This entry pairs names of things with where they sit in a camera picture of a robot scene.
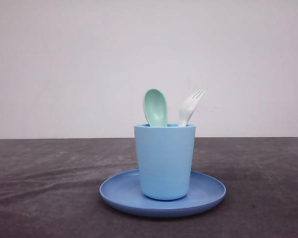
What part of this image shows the blue plastic plate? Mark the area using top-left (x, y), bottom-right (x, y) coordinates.
top-left (99, 169), bottom-right (226, 218)

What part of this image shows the mint green plastic spoon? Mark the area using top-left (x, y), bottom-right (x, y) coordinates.
top-left (143, 89), bottom-right (167, 127)

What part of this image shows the white plastic fork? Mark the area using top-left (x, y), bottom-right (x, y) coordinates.
top-left (178, 89), bottom-right (207, 127)

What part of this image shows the dark grey table cloth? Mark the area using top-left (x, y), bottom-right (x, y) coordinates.
top-left (0, 137), bottom-right (298, 238)

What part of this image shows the light blue plastic cup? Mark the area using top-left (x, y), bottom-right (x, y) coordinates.
top-left (134, 124), bottom-right (196, 200)

